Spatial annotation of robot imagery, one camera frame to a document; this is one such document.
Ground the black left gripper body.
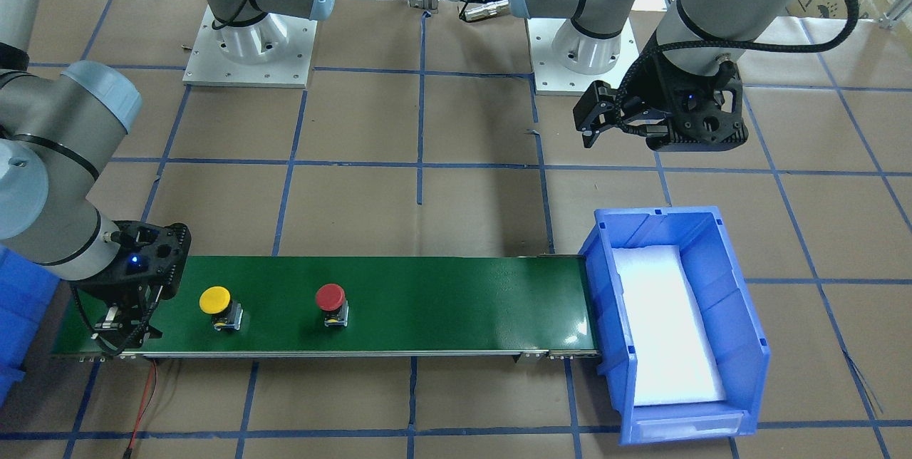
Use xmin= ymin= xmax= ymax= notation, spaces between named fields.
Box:
xmin=626 ymin=60 xmax=749 ymax=153

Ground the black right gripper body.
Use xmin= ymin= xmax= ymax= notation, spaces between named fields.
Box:
xmin=77 ymin=222 xmax=192 ymax=303

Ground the yellow push button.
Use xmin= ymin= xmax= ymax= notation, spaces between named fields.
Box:
xmin=199 ymin=286 xmax=244 ymax=331

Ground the red push button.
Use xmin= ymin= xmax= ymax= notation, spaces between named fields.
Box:
xmin=315 ymin=283 xmax=349 ymax=328

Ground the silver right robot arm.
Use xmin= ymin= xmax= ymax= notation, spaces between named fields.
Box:
xmin=2 ymin=0 xmax=335 ymax=357

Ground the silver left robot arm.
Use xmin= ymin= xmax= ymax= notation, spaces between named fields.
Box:
xmin=509 ymin=0 xmax=860 ymax=153

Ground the blue plastic bin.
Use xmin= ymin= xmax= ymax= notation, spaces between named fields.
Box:
xmin=580 ymin=207 xmax=771 ymax=445
xmin=1 ymin=246 xmax=60 ymax=403

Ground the green conveyor belt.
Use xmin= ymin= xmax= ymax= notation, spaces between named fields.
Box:
xmin=50 ymin=254 xmax=601 ymax=361

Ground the black braided cable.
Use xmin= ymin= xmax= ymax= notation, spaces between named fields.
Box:
xmin=613 ymin=0 xmax=861 ymax=132

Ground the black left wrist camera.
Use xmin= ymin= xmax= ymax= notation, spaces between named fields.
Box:
xmin=573 ymin=80 xmax=629 ymax=148

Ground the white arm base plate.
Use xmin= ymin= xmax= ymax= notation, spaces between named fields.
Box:
xmin=527 ymin=19 xmax=638 ymax=96
xmin=182 ymin=9 xmax=318 ymax=89

